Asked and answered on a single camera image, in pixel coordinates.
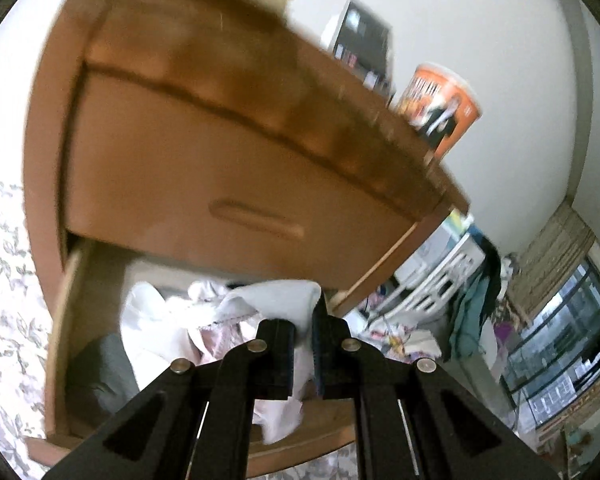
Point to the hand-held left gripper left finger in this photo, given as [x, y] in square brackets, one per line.
[275, 360]

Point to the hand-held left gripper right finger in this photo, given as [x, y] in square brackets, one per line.
[320, 355]

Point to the white printed underwear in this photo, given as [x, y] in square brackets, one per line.
[280, 297]

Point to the large wooden drawer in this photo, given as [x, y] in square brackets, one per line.
[65, 320]

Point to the pink lacy underwear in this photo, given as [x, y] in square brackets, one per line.
[215, 335]

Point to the small wooden drawer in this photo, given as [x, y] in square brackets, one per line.
[205, 160]

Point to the white folded garment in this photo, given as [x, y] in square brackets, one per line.
[150, 320]

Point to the hanging teal clothes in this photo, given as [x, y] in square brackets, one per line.
[472, 310]

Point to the dark grey garment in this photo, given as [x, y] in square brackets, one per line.
[105, 370]

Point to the window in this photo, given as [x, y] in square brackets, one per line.
[560, 345]

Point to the beige woven blind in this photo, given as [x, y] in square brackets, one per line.
[550, 255]

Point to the grey floral bedsheet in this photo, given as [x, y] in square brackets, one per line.
[10, 310]

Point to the orange printed noodle cup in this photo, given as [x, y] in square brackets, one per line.
[437, 105]

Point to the wooden nightstand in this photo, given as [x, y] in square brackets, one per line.
[45, 160]

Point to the black flat box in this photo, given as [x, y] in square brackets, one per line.
[362, 35]

